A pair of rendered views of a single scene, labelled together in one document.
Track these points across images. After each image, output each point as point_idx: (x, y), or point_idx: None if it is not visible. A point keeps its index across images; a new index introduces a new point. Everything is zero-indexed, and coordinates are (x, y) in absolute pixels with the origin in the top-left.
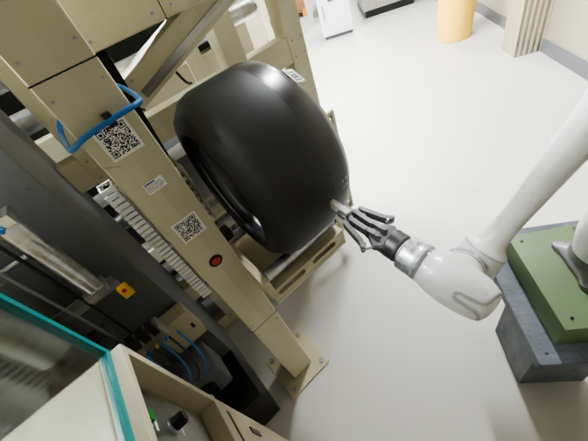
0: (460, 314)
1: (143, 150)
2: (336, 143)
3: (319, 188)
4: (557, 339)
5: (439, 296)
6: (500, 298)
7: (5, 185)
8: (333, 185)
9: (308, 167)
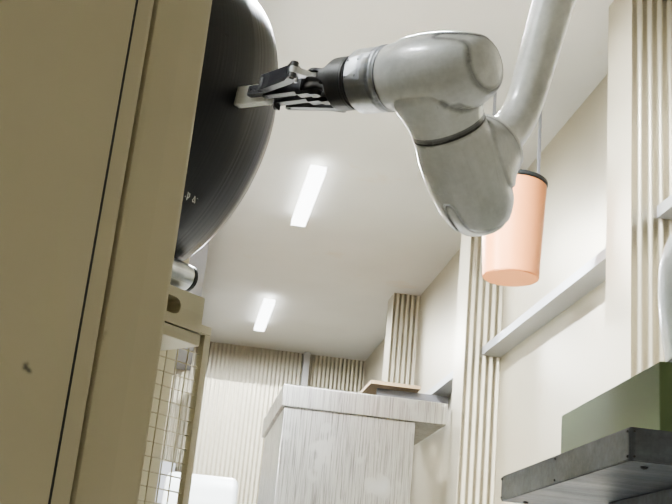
0: (443, 60)
1: None
2: (274, 40)
3: (234, 44)
4: (659, 411)
5: (413, 46)
6: (498, 54)
7: None
8: (253, 71)
9: (230, 7)
